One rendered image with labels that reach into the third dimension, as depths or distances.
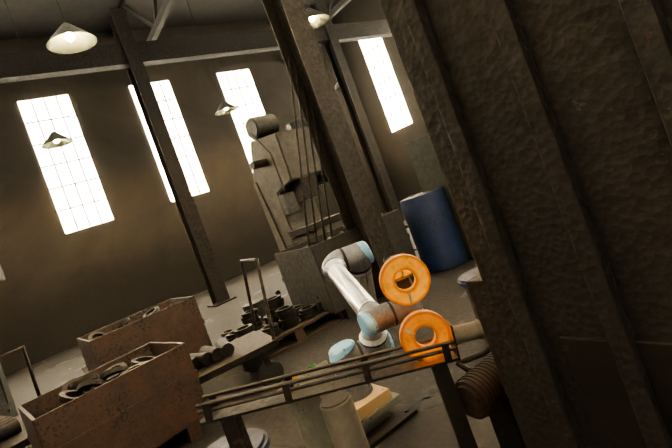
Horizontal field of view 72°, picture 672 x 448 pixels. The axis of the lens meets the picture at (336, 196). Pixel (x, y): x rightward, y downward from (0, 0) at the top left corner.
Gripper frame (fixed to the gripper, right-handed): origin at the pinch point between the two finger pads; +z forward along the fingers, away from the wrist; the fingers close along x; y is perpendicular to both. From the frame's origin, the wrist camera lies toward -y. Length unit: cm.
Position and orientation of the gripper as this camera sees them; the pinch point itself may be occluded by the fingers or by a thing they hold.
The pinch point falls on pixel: (402, 273)
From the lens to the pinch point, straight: 144.4
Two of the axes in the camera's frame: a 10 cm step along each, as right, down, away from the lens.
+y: -3.2, -9.1, 2.7
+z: -0.9, -2.5, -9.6
